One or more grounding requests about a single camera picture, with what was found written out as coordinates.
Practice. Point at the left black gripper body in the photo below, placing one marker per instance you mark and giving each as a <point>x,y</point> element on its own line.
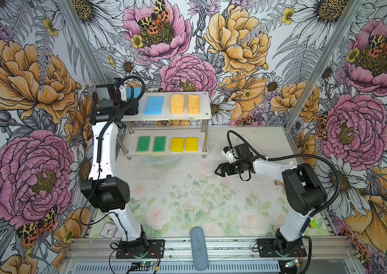
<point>123,105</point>

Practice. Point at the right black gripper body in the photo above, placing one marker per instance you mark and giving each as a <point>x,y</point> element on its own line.
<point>234,168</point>

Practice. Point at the blue cellulose sponge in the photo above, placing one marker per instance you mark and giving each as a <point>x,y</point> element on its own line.
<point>154,105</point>
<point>133,92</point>

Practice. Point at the green yellow sponge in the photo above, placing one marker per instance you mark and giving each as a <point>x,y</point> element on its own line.
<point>159,145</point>
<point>143,144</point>

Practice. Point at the orange cellulose sponge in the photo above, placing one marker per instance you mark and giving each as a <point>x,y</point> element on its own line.
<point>193,104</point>

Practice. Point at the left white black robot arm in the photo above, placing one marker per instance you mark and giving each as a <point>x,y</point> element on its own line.
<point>103,189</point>

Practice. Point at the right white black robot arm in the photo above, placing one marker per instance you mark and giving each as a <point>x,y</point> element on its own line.
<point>304,191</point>

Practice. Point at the white two-tier metal shelf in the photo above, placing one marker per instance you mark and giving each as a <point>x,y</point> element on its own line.
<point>129,141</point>

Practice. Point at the small green yellow object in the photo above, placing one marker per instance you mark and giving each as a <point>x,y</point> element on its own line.
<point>313,224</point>

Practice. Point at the grey oval pad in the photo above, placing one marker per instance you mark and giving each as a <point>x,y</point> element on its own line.
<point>199,249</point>

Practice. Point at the small white alarm clock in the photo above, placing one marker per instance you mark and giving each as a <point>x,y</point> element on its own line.
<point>108,231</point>

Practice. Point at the green circuit board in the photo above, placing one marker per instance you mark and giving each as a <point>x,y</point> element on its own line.
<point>144,266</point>

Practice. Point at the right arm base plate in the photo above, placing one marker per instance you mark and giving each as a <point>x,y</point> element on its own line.
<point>278,248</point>

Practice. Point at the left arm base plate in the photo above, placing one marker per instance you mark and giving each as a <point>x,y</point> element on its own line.
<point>154,249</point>

